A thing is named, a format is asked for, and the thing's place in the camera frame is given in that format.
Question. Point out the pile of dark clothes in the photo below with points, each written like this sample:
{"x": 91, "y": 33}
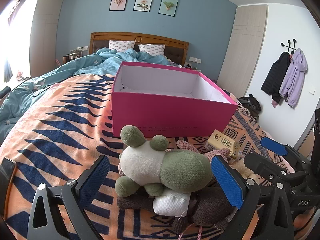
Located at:
{"x": 250, "y": 105}

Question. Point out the pink flower framed picture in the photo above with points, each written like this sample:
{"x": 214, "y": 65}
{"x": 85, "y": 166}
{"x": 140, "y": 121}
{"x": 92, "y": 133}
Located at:
{"x": 118, "y": 2}

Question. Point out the black wall coat hook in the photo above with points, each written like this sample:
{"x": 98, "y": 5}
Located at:
{"x": 289, "y": 45}

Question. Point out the pink garment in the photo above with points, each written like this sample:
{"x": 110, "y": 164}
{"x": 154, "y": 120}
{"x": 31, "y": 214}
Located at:
{"x": 275, "y": 103}

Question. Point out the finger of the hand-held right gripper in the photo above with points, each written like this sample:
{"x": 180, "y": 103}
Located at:
{"x": 273, "y": 146}
{"x": 260, "y": 165}

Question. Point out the white wall outlet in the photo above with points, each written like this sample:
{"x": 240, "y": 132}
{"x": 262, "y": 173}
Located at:
{"x": 82, "y": 48}
{"x": 195, "y": 59}

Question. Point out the yellow tissue pack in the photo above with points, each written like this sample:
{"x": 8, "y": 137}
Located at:
{"x": 220, "y": 140}

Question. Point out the light blue duvet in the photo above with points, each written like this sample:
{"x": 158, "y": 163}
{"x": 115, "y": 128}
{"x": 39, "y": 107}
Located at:
{"x": 95, "y": 62}

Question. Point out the wooden bed headboard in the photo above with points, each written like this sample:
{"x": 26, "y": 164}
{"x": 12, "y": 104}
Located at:
{"x": 155, "y": 38}

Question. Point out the beige wardrobe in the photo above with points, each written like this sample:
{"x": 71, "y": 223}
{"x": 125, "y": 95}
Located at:
{"x": 242, "y": 47}

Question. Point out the cluttered bedside items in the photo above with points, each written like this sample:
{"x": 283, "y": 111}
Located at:
{"x": 71, "y": 57}

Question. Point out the cream plush toy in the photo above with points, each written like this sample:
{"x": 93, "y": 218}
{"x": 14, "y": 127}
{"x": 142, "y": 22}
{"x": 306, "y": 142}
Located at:
{"x": 241, "y": 168}

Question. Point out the wooden door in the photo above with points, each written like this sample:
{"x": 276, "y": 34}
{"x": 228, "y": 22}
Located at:
{"x": 306, "y": 132}

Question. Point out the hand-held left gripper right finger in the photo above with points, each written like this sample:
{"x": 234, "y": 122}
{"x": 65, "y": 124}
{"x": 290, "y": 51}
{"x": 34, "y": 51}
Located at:
{"x": 227, "y": 182}

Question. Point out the brown plush toy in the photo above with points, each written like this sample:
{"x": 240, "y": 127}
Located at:
{"x": 212, "y": 205}

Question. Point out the black puffer jacket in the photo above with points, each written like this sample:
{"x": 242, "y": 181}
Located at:
{"x": 275, "y": 77}

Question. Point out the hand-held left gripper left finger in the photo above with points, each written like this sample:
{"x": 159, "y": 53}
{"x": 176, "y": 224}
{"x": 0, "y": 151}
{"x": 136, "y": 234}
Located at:
{"x": 95, "y": 180}

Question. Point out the white light switch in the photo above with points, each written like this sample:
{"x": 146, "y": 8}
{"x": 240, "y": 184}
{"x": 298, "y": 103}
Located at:
{"x": 312, "y": 90}

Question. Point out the spotted white pillow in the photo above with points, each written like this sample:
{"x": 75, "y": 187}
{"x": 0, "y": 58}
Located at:
{"x": 121, "y": 45}
{"x": 151, "y": 49}

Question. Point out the orange patterned blanket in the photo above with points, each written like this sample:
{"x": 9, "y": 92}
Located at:
{"x": 62, "y": 140}

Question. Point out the white flower framed picture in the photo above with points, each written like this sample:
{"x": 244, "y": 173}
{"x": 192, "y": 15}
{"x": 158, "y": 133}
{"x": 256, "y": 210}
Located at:
{"x": 143, "y": 2}

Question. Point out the green and white plush toy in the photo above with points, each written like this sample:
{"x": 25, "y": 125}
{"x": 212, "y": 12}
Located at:
{"x": 185, "y": 167}

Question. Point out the green leaf framed picture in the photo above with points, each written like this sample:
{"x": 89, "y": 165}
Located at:
{"x": 168, "y": 5}

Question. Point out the purple hooded jacket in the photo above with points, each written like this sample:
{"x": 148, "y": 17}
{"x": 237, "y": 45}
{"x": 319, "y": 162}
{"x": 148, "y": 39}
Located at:
{"x": 295, "y": 77}

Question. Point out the pink cardboard box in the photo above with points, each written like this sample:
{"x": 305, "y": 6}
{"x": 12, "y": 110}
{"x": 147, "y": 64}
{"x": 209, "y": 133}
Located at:
{"x": 175, "y": 115}

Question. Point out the smartphone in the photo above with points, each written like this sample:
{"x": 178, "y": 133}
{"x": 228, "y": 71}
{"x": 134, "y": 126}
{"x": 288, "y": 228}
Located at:
{"x": 7, "y": 172}

